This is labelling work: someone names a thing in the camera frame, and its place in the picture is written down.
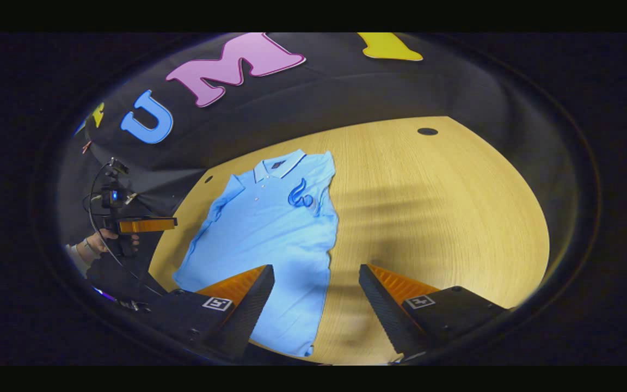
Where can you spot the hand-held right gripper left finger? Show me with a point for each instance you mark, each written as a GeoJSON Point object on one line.
{"type": "Point", "coordinates": [248, 316]}

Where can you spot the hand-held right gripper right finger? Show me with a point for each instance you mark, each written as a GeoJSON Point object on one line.
{"type": "Point", "coordinates": [387, 316]}

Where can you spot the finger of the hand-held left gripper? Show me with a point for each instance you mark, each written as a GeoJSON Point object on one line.
{"type": "Point", "coordinates": [145, 225]}

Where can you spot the light blue polo T-shirt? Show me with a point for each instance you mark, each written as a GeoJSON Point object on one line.
{"type": "Point", "coordinates": [270, 234]}

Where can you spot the black backdrop cloth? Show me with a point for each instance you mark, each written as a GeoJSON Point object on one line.
{"type": "Point", "coordinates": [346, 92]}

